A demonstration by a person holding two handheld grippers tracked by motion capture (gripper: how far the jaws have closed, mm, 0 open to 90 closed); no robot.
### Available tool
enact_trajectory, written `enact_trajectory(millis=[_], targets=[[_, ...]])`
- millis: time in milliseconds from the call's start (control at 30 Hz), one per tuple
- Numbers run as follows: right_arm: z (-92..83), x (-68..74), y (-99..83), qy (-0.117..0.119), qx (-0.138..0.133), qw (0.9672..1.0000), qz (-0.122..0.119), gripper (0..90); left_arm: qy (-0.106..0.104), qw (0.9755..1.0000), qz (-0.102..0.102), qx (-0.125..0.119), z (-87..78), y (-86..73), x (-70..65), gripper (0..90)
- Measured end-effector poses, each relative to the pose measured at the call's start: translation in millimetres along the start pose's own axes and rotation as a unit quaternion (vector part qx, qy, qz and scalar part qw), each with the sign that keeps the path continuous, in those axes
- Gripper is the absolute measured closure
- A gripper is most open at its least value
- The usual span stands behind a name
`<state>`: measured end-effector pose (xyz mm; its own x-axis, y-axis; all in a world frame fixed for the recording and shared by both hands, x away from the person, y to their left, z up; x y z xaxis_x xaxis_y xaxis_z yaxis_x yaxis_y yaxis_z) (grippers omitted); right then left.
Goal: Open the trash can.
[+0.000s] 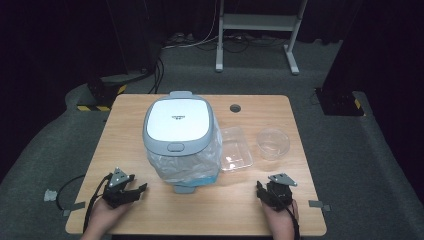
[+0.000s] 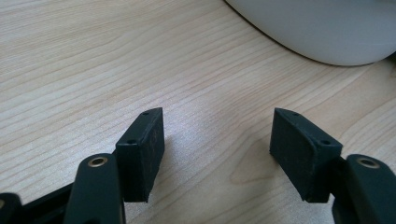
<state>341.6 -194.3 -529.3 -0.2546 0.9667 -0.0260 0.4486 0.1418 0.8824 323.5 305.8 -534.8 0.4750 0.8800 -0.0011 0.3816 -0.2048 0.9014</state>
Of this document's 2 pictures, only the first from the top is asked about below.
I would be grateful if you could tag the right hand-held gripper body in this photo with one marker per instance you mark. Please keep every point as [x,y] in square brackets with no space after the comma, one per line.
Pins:
[280,193]

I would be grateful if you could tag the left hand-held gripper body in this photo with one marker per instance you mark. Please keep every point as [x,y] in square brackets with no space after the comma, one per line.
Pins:
[116,190]

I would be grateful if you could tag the clear plastic tray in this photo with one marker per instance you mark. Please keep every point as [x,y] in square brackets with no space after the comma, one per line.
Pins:
[235,150]

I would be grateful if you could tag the clear plastic cup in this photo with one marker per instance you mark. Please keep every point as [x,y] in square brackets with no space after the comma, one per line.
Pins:
[273,144]

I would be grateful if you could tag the clear plastic bin liner bag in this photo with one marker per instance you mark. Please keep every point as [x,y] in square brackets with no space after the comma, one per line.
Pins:
[186,166]

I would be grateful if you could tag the grey white lidded trash bin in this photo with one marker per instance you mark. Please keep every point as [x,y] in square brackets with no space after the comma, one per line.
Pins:
[180,123]

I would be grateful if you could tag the person's right hand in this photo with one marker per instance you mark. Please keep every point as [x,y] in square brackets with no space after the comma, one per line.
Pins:
[278,220]

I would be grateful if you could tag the person's left hand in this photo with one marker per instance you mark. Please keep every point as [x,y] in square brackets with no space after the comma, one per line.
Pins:
[106,216]

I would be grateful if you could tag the grey tape strip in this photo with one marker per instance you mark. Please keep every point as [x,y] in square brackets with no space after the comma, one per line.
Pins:
[74,208]
[319,204]

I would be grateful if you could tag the crumpled white tape piece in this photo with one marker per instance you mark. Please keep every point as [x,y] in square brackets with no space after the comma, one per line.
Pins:
[50,195]

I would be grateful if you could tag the black stand base striped edge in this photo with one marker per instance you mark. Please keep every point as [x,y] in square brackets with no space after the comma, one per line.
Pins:
[100,93]

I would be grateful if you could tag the black stand base yellow mark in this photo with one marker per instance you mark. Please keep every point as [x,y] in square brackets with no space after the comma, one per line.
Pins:
[340,101]

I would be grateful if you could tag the white metal stand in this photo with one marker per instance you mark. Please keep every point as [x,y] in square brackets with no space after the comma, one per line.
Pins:
[260,22]

